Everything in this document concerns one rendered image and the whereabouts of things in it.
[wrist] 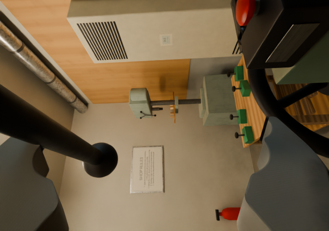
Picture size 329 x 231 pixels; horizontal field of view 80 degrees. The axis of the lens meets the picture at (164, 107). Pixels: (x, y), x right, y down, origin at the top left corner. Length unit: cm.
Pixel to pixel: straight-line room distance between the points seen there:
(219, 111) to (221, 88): 28
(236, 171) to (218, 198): 44
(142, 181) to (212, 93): 154
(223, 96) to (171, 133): 111
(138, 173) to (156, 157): 32
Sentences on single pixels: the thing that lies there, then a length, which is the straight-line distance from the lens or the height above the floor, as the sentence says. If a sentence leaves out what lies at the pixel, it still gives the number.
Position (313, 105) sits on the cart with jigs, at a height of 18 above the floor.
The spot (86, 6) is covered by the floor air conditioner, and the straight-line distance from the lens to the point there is 167.
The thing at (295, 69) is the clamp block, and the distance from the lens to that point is 26.
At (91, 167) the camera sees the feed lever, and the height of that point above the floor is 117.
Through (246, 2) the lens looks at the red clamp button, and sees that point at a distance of 20.
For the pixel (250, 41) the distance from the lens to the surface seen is 22.
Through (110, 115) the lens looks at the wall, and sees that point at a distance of 330.
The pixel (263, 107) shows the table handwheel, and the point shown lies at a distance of 35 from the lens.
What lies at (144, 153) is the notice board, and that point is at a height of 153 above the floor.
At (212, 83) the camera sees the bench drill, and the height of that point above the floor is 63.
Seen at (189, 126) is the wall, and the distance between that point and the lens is 308.
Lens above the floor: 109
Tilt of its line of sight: 2 degrees up
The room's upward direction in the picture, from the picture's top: 92 degrees counter-clockwise
